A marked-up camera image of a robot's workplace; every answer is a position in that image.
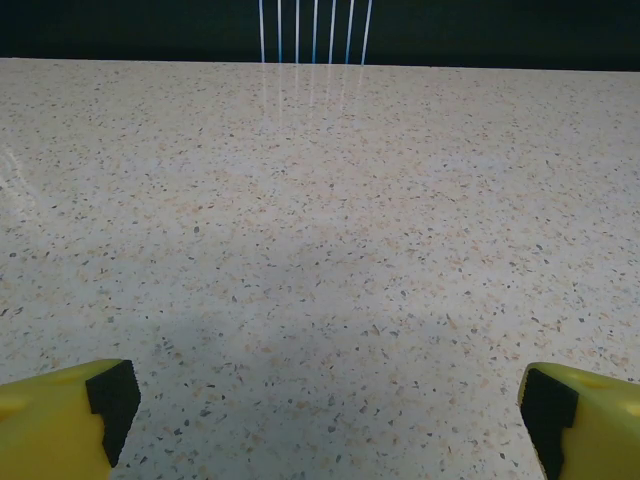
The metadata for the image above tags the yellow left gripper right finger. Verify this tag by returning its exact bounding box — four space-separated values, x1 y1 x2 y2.
516 361 640 480

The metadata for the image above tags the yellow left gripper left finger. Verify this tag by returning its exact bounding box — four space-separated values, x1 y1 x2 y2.
0 358 143 480

